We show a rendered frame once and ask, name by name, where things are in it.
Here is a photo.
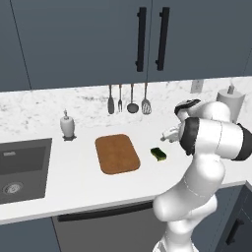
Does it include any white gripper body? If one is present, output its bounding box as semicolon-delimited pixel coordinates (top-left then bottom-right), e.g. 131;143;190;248
159;126;180;144

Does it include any white paper towel roll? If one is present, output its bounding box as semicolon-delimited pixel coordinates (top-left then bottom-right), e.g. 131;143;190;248
216;84;246;124

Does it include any dark blue base cupboard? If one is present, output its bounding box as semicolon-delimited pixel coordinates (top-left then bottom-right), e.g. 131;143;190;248
191;183;252;252
0;216;62;252

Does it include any green sponge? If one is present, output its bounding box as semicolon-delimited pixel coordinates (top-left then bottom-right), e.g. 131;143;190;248
150;147;167;162

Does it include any dark grey sink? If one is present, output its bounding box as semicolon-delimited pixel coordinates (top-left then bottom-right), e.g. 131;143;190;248
0;137;53;206

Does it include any white wall socket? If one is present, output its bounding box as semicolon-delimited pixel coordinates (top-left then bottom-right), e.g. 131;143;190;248
190;79;205;95

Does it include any grey hanging slotted turner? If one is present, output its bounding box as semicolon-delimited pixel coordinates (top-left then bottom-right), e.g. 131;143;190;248
141;82;153;116

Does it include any black cupboard handle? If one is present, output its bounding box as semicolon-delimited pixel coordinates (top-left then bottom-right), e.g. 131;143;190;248
135;6;148;73
155;6;171;72
224;218;245;246

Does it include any grey dishwasher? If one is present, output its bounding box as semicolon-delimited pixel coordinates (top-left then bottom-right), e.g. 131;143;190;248
51;200;171;252

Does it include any grey hanging ladle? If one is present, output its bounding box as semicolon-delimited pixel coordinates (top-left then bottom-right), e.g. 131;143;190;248
126;83;140;114

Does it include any grey hanging spatula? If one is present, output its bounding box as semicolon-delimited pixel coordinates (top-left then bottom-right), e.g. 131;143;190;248
107;84;116;115

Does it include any white soap dispenser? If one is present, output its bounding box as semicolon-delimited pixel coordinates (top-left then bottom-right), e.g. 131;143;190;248
59;108;78;142

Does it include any black dishwasher handle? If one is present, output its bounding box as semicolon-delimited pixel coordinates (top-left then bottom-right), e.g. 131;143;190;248
56;201;156;223

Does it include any dark blue cupboard door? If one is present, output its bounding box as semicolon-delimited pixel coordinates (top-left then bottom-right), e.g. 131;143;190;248
0;0;32;94
9;0;154;91
146;0;252;83

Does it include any grey hanging fork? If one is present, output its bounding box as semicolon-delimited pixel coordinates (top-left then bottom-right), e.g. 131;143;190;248
117;84;124;113

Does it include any brown wooden cutting board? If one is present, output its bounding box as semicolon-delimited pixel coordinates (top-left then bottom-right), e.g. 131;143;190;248
94;133;142;176

